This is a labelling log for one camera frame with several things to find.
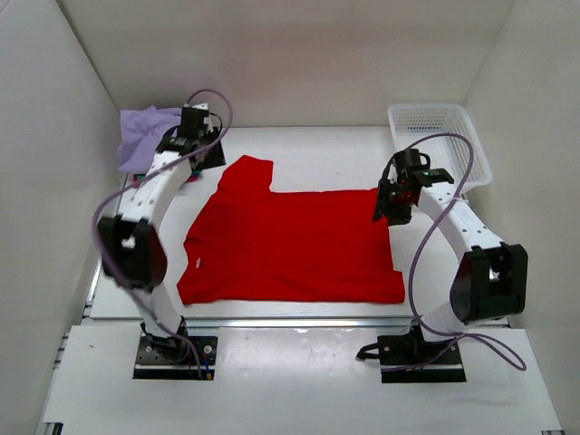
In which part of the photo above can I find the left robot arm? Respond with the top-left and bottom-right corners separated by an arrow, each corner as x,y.
93,103 -> 226,361

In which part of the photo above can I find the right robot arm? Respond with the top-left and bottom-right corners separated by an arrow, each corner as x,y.
372,148 -> 528,363

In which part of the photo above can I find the white plastic basket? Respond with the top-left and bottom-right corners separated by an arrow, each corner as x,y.
388,102 -> 492,193

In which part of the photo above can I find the lilac folded t-shirt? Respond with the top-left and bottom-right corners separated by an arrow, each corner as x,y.
117,106 -> 181,174

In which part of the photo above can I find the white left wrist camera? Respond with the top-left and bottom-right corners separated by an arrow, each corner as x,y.
183,102 -> 209,111

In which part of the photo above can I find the aluminium table rail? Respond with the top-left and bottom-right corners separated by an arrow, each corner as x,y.
186,316 -> 412,329

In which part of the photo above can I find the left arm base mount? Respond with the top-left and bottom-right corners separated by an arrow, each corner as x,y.
132,322 -> 218,381

